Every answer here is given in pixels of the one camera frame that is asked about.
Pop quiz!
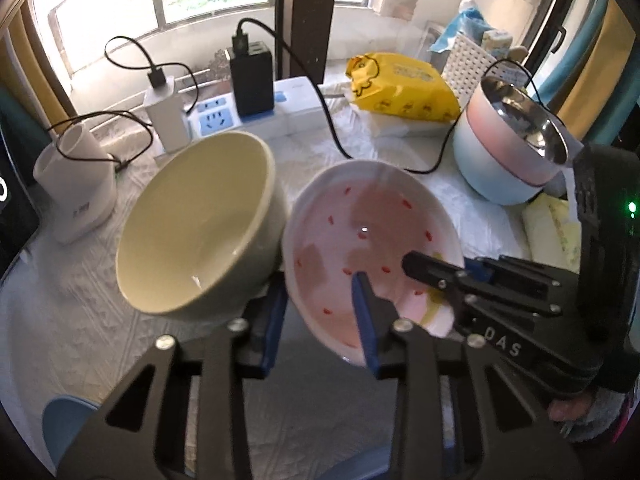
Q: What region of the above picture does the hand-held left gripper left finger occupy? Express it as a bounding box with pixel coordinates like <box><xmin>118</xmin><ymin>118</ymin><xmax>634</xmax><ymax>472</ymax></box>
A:
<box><xmin>57</xmin><ymin>272</ymin><xmax>289</xmax><ymax>480</ymax></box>

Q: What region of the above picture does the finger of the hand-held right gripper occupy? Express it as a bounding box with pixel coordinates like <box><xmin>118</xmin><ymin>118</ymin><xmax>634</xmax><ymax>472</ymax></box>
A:
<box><xmin>402</xmin><ymin>251</ymin><xmax>566</xmax><ymax>317</ymax></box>
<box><xmin>462</xmin><ymin>255</ymin><xmax>581</xmax><ymax>292</ymax></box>

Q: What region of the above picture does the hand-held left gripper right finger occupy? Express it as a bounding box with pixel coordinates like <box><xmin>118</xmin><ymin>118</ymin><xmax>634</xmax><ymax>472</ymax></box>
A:
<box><xmin>351</xmin><ymin>271</ymin><xmax>583</xmax><ymax>480</ymax></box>

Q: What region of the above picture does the pink bowl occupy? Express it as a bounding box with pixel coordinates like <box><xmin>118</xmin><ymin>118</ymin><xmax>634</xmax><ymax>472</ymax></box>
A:
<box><xmin>281</xmin><ymin>160</ymin><xmax>466</xmax><ymax>367</ymax></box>

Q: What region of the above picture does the cream bowl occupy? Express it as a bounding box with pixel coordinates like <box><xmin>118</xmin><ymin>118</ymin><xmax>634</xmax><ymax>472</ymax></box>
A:
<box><xmin>115</xmin><ymin>130</ymin><xmax>290</xmax><ymax>323</ymax></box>

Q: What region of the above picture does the person's right hand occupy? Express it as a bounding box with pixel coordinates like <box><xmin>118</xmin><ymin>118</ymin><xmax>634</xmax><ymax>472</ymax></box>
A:
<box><xmin>547</xmin><ymin>395</ymin><xmax>596</xmax><ymax>426</ymax></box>

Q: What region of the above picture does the pale yellow cloth pack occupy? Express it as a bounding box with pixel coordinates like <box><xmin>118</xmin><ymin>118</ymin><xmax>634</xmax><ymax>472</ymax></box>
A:
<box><xmin>522</xmin><ymin>194</ymin><xmax>583</xmax><ymax>273</ymax></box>

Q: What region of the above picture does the pink and blue pot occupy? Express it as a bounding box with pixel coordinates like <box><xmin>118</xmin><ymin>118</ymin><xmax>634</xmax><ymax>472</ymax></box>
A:
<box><xmin>452</xmin><ymin>76</ymin><xmax>583</xmax><ymax>206</ymax></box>

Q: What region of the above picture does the white tissue pack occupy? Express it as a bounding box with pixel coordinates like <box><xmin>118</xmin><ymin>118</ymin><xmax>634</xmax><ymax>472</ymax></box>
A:
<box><xmin>357</xmin><ymin>105</ymin><xmax>458</xmax><ymax>138</ymax></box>

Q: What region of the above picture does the yellow wipes packet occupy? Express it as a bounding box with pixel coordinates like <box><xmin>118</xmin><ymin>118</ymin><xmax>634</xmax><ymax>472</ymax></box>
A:
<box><xmin>346</xmin><ymin>52</ymin><xmax>461</xmax><ymax>123</ymax></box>

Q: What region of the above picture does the white textured tablecloth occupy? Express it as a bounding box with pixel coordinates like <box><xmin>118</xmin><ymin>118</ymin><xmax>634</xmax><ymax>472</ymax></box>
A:
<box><xmin>0</xmin><ymin>105</ymin><xmax>583</xmax><ymax>480</ymax></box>

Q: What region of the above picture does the white power strip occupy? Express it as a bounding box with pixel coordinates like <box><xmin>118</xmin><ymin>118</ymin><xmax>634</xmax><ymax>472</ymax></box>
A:
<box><xmin>187</xmin><ymin>76</ymin><xmax>326</xmax><ymax>141</ymax></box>

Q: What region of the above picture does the white perforated board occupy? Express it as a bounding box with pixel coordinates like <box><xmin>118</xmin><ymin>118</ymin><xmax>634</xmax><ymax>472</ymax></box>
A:
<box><xmin>442</xmin><ymin>34</ymin><xmax>523</xmax><ymax>106</ymax></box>

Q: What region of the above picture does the white desk lamp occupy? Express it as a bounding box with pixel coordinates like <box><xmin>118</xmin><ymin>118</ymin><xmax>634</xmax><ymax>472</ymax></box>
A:
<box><xmin>32</xmin><ymin>121</ymin><xmax>118</xmax><ymax>245</ymax></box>

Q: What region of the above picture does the blue plastic bag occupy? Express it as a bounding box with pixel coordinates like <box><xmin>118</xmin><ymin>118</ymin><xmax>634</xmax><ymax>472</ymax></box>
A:
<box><xmin>432</xmin><ymin>10</ymin><xmax>481</xmax><ymax>53</ymax></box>

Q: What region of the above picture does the black charger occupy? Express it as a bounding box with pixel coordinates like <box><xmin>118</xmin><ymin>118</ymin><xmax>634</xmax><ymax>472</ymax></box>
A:
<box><xmin>228</xmin><ymin>42</ymin><xmax>276</xmax><ymax>117</ymax></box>

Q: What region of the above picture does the tablet showing clock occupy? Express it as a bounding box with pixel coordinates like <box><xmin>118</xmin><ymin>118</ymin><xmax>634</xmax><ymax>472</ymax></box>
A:
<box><xmin>0</xmin><ymin>105</ymin><xmax>41</xmax><ymax>273</ymax></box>

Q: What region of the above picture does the yellow curtain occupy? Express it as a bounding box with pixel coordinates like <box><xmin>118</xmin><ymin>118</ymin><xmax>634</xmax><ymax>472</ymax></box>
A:
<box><xmin>0</xmin><ymin>10</ymin><xmax>76</xmax><ymax>121</ymax></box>

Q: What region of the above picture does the black lamp cable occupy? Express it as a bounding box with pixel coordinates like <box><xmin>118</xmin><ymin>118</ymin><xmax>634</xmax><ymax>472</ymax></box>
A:
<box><xmin>47</xmin><ymin>36</ymin><xmax>201</xmax><ymax>173</ymax></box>

